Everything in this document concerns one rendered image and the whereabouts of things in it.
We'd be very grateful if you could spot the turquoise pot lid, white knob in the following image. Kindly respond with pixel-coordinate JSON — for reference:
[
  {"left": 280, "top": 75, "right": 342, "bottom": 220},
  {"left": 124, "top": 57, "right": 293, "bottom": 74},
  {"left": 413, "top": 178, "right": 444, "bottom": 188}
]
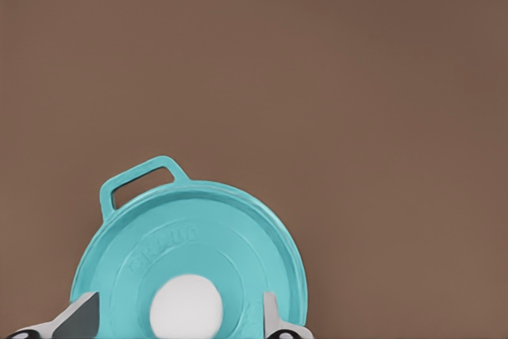
[{"left": 70, "top": 186, "right": 306, "bottom": 339}]

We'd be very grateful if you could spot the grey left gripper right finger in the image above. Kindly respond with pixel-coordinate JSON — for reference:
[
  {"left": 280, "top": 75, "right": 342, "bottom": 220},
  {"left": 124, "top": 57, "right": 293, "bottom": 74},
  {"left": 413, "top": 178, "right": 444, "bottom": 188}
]
[{"left": 263, "top": 291, "right": 314, "bottom": 339}]

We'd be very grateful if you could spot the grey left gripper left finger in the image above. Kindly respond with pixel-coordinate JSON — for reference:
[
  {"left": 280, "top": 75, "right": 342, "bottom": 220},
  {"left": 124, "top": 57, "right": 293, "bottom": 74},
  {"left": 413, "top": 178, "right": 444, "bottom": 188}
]
[{"left": 5, "top": 291, "right": 101, "bottom": 339}]

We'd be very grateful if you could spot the turquoise pot with handles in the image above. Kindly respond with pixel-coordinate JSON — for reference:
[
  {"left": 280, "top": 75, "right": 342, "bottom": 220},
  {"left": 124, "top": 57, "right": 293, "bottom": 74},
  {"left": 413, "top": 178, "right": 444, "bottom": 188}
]
[{"left": 69, "top": 154, "right": 310, "bottom": 339}]

